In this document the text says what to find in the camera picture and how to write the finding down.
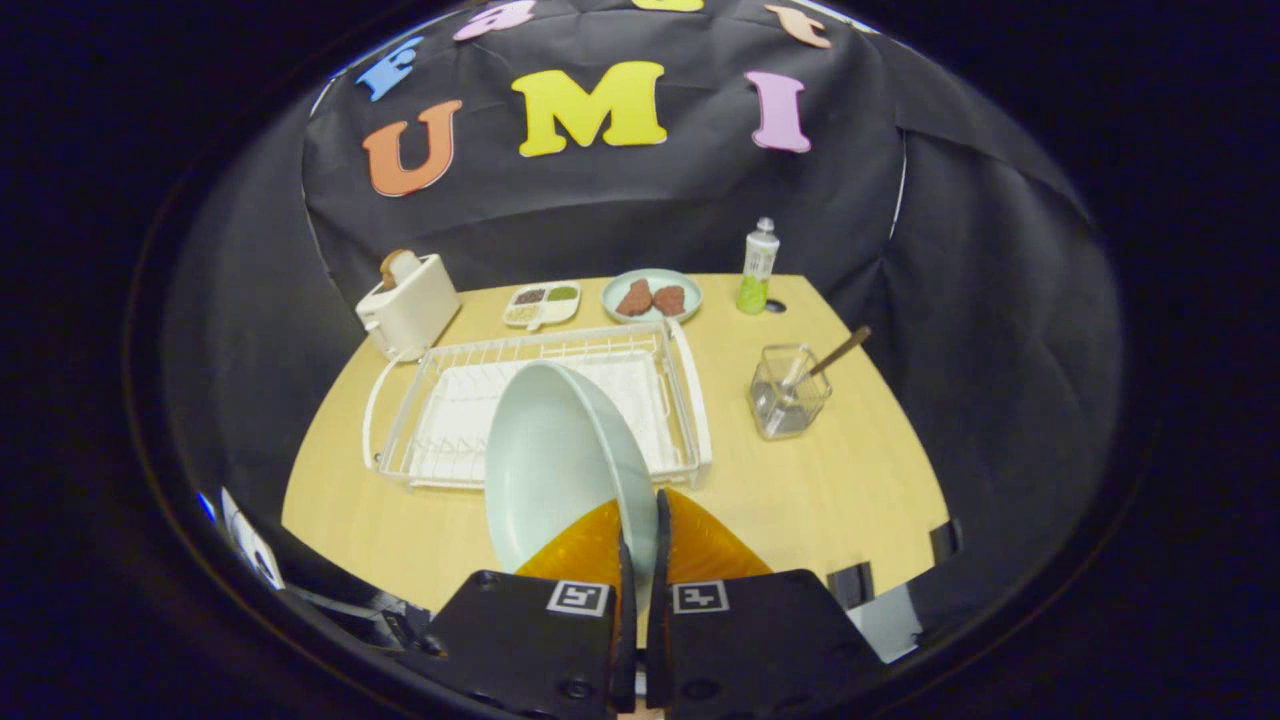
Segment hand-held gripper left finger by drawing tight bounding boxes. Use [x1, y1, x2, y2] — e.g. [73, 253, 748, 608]
[398, 498, 639, 720]

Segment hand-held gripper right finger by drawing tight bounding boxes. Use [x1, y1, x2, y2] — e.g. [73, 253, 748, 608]
[645, 488, 886, 720]

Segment pale green plate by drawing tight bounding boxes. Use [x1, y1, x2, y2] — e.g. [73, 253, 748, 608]
[484, 360, 661, 611]

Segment white wire dish rack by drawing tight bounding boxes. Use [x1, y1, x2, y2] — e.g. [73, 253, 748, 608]
[362, 318, 714, 491]

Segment clear square basket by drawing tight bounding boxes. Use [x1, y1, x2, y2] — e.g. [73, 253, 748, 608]
[748, 344, 833, 441]

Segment wooden handled spoon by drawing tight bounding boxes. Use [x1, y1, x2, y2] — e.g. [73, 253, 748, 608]
[765, 325, 873, 421]

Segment small plate with meat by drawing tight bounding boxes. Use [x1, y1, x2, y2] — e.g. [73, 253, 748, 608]
[601, 268, 704, 325]

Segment white drip tray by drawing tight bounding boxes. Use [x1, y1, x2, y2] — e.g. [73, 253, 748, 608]
[408, 352, 681, 486]

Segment white divided sauce tray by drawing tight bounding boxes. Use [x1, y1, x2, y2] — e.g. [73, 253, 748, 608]
[502, 282, 582, 331]

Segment green drink bottle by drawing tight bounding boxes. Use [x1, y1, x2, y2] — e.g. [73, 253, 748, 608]
[736, 217, 781, 316]

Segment white toaster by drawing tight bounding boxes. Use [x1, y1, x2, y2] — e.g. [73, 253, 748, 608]
[355, 253, 463, 363]

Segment black backdrop cloth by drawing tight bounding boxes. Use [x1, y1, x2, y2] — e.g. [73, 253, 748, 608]
[160, 0, 1126, 641]

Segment toasted bread slice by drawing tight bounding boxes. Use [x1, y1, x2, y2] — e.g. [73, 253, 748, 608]
[379, 249, 423, 291]

